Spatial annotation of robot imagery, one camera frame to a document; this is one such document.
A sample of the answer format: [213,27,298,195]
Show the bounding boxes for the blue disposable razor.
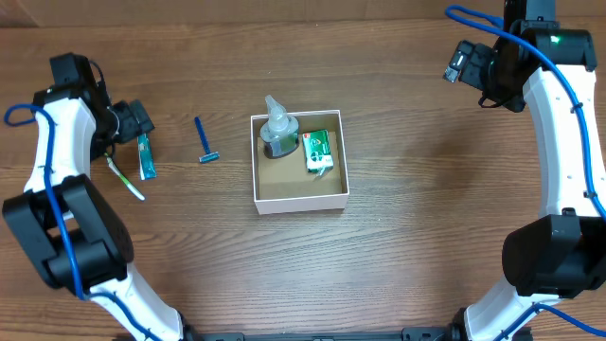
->
[194,117,220,164]

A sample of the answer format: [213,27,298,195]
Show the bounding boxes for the right blue cable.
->
[444,4,606,341]

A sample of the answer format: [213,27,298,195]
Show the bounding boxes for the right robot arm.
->
[439,1,605,340]

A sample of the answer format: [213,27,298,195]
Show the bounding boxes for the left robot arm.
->
[2,53,190,340]

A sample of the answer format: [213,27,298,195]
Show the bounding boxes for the green white toothbrush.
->
[105,154,146,201]

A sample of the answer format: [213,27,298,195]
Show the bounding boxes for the teal toothpaste tube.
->
[137,134,157,181]

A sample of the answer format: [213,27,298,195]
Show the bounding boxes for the white cardboard box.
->
[250,110,349,215]

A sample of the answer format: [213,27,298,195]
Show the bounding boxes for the clear soap pump bottle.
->
[259,95,299,159]

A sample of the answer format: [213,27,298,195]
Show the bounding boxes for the green soap bar box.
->
[302,130,334,176]

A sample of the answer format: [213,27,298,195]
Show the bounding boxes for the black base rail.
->
[194,327,449,341]

